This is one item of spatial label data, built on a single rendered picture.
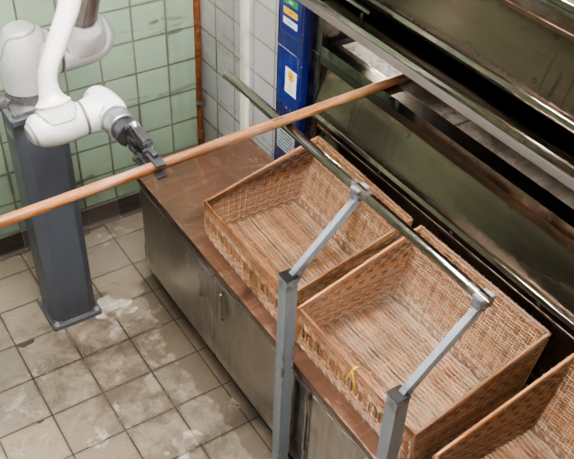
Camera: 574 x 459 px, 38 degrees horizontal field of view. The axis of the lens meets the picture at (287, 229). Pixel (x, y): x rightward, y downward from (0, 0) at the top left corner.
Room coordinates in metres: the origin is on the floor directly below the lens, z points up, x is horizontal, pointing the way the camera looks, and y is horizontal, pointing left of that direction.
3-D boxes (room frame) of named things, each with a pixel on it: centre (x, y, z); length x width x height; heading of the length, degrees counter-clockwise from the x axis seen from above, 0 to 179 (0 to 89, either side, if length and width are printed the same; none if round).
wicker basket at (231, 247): (2.16, -0.05, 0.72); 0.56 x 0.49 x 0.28; 34
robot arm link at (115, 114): (2.01, 0.49, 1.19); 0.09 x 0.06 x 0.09; 125
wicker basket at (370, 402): (1.67, -0.39, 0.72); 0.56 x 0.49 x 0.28; 35
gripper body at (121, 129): (1.95, 0.45, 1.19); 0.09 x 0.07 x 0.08; 35
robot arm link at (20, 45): (2.43, 0.88, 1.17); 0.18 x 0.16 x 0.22; 132
